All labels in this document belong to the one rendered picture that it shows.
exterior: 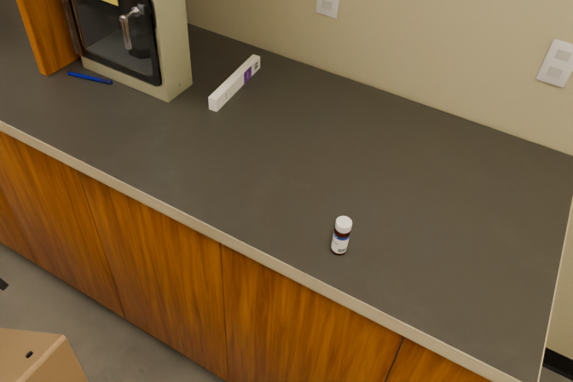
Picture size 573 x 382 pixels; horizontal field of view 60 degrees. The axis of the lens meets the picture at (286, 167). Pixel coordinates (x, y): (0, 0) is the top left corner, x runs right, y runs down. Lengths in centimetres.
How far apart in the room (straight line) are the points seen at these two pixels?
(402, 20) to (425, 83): 19
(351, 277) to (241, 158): 42
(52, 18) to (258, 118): 64
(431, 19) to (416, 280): 71
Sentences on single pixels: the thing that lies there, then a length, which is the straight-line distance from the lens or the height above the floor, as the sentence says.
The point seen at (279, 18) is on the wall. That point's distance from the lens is 163.
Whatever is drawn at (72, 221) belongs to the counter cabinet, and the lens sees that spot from 166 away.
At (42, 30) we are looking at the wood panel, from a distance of 158.
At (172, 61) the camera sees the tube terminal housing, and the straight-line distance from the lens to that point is 140.
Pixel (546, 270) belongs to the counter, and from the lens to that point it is 119.
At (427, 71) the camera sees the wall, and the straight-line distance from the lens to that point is 150.
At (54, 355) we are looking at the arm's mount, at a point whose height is 123.
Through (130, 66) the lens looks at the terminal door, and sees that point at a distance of 145.
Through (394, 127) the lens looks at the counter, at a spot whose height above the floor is 94.
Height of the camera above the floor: 178
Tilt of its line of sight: 43 degrees down
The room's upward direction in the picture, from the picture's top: 4 degrees clockwise
